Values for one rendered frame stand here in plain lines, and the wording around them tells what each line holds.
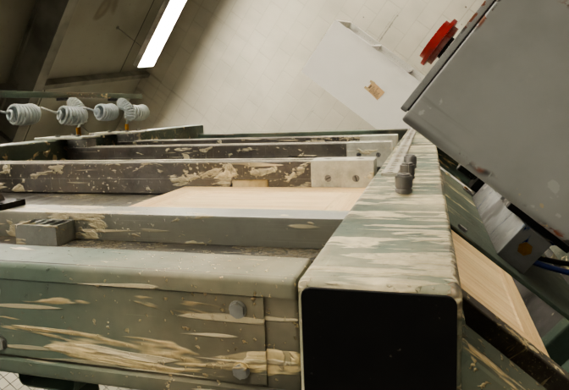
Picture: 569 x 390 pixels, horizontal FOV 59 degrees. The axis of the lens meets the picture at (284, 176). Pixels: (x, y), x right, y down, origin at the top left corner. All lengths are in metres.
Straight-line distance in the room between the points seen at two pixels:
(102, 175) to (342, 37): 3.84
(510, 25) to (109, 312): 0.38
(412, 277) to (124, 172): 0.87
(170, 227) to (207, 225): 0.06
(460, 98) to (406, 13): 5.79
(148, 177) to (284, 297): 0.78
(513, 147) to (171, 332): 0.30
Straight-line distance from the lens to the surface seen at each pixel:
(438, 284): 0.38
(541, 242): 0.67
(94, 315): 0.49
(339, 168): 0.98
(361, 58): 4.79
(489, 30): 0.36
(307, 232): 0.64
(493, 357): 0.44
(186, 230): 0.70
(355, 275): 0.40
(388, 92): 4.76
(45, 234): 0.78
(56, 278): 0.49
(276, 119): 6.61
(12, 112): 1.64
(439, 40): 0.39
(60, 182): 1.28
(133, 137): 2.04
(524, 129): 0.36
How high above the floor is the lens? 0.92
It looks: 7 degrees up
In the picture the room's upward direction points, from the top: 51 degrees counter-clockwise
